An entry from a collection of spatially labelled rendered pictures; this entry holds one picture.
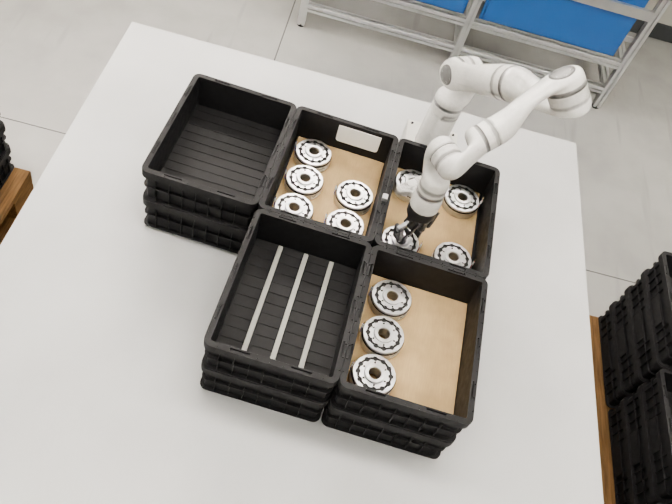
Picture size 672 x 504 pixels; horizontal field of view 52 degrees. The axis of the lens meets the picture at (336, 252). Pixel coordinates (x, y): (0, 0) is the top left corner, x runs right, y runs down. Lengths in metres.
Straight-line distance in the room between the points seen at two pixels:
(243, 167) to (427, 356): 0.72
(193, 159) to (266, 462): 0.82
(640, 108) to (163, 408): 3.30
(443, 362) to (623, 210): 2.08
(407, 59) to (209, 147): 2.06
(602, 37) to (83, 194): 2.70
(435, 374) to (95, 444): 0.78
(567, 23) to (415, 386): 2.50
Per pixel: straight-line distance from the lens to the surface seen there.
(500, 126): 1.62
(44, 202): 2.02
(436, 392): 1.66
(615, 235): 3.49
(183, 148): 1.96
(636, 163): 3.92
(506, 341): 1.97
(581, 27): 3.79
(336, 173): 1.97
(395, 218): 1.91
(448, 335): 1.75
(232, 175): 1.91
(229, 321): 1.64
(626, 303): 2.75
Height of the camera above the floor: 2.24
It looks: 52 degrees down
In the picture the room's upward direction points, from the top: 19 degrees clockwise
